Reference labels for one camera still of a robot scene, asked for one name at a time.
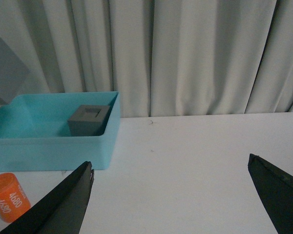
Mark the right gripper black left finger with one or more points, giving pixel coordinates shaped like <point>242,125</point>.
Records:
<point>62,210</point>

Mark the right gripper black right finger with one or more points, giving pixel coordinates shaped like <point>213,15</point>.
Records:
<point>275,189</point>

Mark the orange cylinder marked 4680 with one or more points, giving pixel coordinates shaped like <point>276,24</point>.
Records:
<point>13,200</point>

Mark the gray cube with rectangular slot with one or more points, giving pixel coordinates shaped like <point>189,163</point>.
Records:
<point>89,120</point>

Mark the gray cube with round hole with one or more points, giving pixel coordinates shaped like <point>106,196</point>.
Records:
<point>13,73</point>

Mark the light blue plastic box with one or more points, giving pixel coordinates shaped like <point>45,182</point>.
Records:
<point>35,136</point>

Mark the white pleated curtain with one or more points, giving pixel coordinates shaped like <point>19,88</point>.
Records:
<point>164,57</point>

